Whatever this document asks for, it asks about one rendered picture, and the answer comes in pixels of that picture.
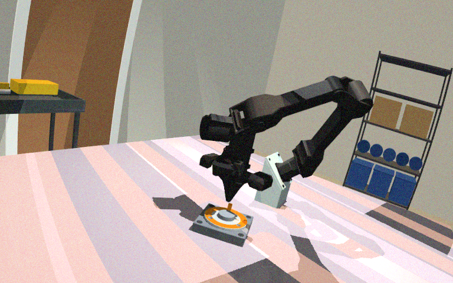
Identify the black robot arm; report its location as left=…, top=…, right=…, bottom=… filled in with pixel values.
left=199, top=75, right=373, bottom=182

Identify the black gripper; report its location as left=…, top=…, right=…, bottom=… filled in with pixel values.
left=199, top=141, right=273, bottom=202

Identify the orange round plate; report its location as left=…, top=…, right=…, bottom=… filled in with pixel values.
left=204, top=203, right=247, bottom=231

